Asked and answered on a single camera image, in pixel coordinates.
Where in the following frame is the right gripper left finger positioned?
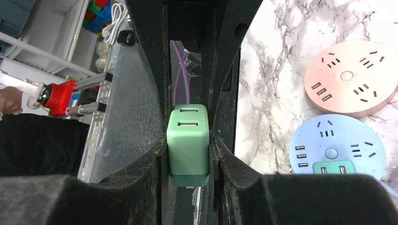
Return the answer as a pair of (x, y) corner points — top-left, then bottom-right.
(0, 0), (169, 225)

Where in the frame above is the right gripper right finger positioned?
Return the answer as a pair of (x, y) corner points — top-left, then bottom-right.
(201, 0), (398, 225)

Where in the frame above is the teal usb charger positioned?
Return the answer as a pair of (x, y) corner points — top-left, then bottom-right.
(312, 160), (356, 175)

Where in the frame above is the green usb charger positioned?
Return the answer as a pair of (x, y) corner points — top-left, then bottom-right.
(166, 104), (209, 187)

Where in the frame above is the blue round power socket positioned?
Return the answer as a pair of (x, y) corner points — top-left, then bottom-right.
(289, 114), (386, 180)

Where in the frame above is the person in black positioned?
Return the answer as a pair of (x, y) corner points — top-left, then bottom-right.
(0, 87), (89, 177)

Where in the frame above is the red handheld device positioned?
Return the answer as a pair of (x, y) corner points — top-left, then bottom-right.
(0, 71), (113, 117)

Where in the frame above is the pink round power socket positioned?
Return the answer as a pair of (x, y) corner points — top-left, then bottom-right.
(304, 41), (398, 118)

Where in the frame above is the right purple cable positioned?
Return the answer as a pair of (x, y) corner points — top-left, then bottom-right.
(171, 40), (191, 106)

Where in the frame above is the white coiled cable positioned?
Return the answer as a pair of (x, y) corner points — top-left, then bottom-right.
(102, 3), (129, 45)

